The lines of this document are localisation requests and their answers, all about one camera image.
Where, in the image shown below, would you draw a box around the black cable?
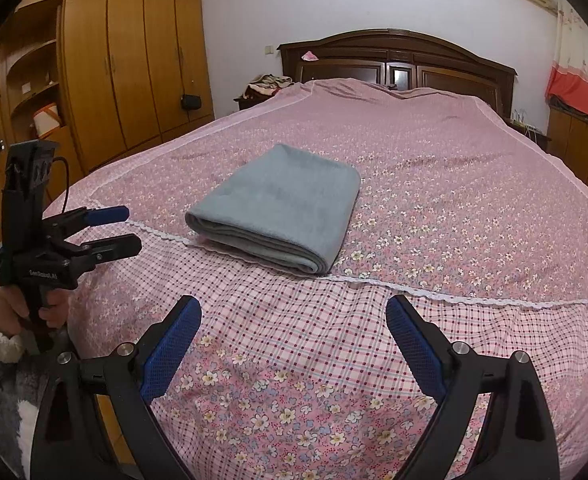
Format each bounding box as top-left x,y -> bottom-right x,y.
48,156 -> 70,213

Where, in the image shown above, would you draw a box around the grey pants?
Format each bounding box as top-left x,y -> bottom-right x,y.
185,143 -> 362,276

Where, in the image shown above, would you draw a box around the pink floral bed cover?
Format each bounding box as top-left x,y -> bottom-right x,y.
41,79 -> 588,480

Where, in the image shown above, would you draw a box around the white bag with orange straps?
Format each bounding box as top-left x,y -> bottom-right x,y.
30,101 -> 67,136

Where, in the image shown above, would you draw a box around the pile of clothes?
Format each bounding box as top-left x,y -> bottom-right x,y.
244,74 -> 295,101

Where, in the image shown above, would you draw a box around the dark wooden headboard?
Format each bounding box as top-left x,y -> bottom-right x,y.
278,29 -> 518,121

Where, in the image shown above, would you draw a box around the person's left hand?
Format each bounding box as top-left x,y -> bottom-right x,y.
0,282 -> 72,336

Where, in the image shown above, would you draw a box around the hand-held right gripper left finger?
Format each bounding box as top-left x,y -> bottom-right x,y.
31,295 -> 203,480

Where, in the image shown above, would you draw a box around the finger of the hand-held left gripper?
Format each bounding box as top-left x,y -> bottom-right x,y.
80,234 -> 143,267
61,206 -> 130,241

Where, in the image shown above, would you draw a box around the tangle of white cables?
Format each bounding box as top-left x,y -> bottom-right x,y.
511,110 -> 542,133

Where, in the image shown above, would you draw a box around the low wooden cabinet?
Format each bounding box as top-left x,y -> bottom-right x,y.
546,97 -> 588,191

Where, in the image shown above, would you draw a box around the pink floral curtain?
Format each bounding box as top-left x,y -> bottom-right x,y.
544,0 -> 588,133

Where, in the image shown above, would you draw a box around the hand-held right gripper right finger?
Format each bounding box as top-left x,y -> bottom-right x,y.
385,294 -> 561,480

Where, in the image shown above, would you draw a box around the wooden wardrobe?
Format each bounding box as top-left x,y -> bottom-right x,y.
0,0 -> 215,241

